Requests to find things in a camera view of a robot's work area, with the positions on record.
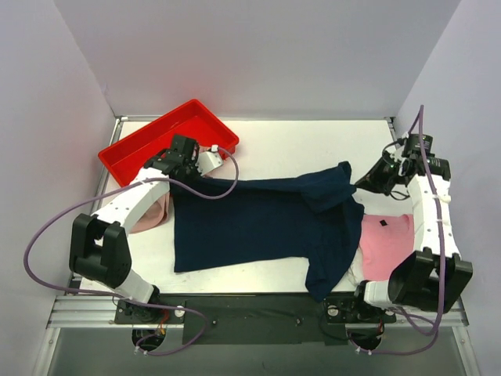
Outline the dusty pink t shirt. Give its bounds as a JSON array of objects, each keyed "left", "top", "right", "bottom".
[{"left": 127, "top": 144, "right": 214, "bottom": 235}]

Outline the navy blue t shirt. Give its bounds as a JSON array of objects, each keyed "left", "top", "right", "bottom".
[{"left": 171, "top": 161, "right": 364, "bottom": 302}]

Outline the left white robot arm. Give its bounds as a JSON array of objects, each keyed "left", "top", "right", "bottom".
[{"left": 69, "top": 135, "right": 200, "bottom": 323}]

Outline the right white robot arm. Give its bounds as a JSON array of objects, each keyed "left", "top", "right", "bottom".
[{"left": 349, "top": 150, "right": 473, "bottom": 320}]

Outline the red plastic bin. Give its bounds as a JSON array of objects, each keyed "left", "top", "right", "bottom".
[{"left": 98, "top": 99, "right": 240, "bottom": 186}]

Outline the bright pink folded t shirt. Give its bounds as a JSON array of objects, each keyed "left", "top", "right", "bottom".
[{"left": 359, "top": 215, "right": 414, "bottom": 281}]

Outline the white folded t shirt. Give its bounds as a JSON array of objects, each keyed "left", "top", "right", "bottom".
[{"left": 346, "top": 248, "right": 364, "bottom": 287}]

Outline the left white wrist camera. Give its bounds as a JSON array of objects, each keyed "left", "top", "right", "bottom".
[{"left": 196, "top": 145, "right": 223, "bottom": 176}]

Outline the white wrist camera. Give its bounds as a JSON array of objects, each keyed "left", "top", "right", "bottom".
[
  {"left": 401, "top": 133, "right": 434, "bottom": 157},
  {"left": 196, "top": 145, "right": 223, "bottom": 176}
]

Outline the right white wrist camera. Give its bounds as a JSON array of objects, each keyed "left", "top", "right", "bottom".
[{"left": 401, "top": 133, "right": 434, "bottom": 157}]

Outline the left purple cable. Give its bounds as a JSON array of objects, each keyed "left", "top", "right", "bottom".
[{"left": 23, "top": 146, "right": 240, "bottom": 356}]

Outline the purple cable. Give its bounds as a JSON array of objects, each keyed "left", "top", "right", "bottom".
[
  {"left": 23, "top": 146, "right": 240, "bottom": 356},
  {"left": 348, "top": 104, "right": 449, "bottom": 356}
]

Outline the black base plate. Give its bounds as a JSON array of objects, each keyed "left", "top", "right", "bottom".
[{"left": 113, "top": 291, "right": 398, "bottom": 348}]

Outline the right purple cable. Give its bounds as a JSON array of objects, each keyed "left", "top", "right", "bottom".
[{"left": 348, "top": 104, "right": 449, "bottom": 356}]

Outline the aluminium front rail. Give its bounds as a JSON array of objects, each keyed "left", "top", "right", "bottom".
[{"left": 47, "top": 296, "right": 469, "bottom": 328}]

